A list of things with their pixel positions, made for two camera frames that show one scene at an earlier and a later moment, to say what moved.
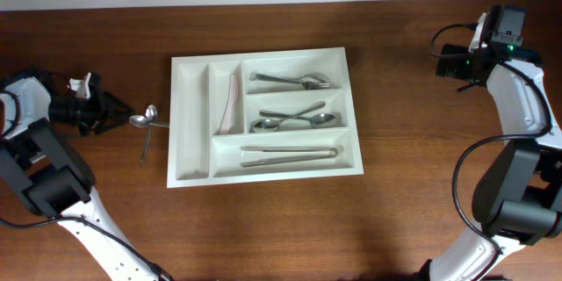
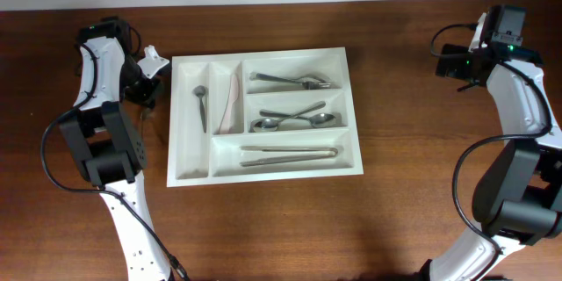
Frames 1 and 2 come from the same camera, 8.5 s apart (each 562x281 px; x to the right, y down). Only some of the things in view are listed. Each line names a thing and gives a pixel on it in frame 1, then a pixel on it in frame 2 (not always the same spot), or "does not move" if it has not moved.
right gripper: [455, 67] does not move
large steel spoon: [268, 125] does not move
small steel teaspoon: [151, 115] → [200, 91]
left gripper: [104, 103] → [147, 97]
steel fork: [303, 83] does not move
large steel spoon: [317, 120] does not move
